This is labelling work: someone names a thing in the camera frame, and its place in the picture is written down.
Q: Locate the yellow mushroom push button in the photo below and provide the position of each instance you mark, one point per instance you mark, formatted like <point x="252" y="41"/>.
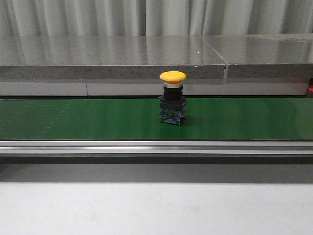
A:
<point x="172" y="102"/>

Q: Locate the green conveyor belt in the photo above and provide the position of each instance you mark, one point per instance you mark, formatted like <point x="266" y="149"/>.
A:
<point x="132" y="119"/>

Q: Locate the grey stone countertop right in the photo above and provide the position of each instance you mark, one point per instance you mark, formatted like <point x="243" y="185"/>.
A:
<point x="281" y="56"/>

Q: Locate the grey stone countertop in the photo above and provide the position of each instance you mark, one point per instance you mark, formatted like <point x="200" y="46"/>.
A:
<point x="281" y="56"/>
<point x="106" y="57"/>

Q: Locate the grey stone countertop left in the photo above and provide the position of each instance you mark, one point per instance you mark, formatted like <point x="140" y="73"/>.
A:
<point x="106" y="57"/>

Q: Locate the red plastic bin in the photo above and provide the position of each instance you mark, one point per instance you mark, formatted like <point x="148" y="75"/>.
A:
<point x="310" y="91"/>

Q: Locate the grey curtain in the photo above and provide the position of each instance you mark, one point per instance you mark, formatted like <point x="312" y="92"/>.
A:
<point x="154" y="17"/>

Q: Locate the aluminium conveyor frame rail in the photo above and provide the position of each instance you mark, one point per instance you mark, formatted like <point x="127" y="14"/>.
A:
<point x="157" y="148"/>

